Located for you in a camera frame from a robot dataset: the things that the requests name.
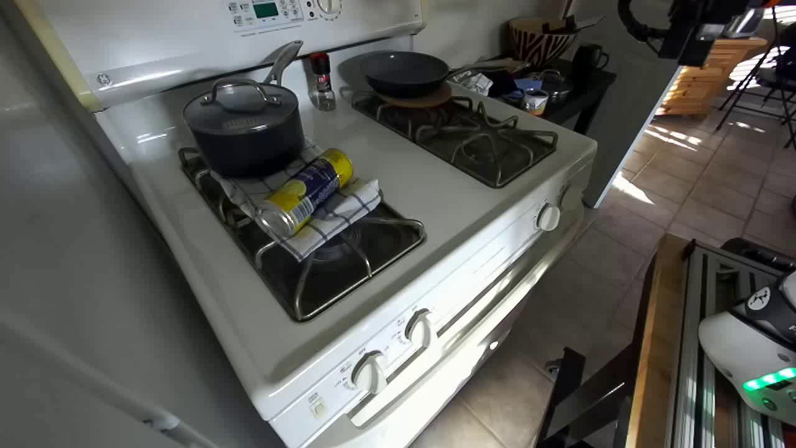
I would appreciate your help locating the small red-capped spice bottle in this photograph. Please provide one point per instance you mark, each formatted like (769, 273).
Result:
(322, 87)

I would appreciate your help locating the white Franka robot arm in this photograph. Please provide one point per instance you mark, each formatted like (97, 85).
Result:
(748, 349)

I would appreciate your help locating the white gas stove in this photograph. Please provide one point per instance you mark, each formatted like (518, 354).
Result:
(431, 191)

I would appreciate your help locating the white stove knob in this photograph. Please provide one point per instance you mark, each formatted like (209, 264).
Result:
(368, 372)
(549, 217)
(419, 326)

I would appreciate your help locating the white checked dish towel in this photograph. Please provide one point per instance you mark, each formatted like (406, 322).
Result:
(352, 207)

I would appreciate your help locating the black burner grate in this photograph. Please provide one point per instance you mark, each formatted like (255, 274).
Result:
(332, 283)
(489, 150)

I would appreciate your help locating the yellow and blue can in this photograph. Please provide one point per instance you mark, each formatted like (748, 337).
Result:
(302, 192)

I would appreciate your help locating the black frying pan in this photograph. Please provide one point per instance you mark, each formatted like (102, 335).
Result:
(406, 74)

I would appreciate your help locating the white paper packet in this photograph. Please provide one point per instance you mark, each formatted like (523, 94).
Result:
(474, 82)

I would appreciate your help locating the black pot with glass lid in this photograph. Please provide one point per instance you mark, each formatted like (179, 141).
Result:
(245, 137)

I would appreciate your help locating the blue and white container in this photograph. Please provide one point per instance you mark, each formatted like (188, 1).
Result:
(533, 98)

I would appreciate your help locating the black side table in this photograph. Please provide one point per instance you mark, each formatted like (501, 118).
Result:
(585, 96)

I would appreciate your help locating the patterned woven basket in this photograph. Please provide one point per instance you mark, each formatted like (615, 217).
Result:
(541, 40)

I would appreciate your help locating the black mug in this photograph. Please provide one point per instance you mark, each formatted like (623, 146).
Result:
(587, 60)

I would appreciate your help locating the wooden-edged robot cart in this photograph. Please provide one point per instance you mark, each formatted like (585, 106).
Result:
(663, 349)

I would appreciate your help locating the white refrigerator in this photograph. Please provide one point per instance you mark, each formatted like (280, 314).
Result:
(66, 250)

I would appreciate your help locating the light wooden slatted furniture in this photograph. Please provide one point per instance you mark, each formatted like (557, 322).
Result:
(705, 77)

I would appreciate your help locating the black folding stand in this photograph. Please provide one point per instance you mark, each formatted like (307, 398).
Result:
(779, 77)

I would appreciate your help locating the black metal stand frame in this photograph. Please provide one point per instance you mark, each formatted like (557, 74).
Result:
(569, 398)

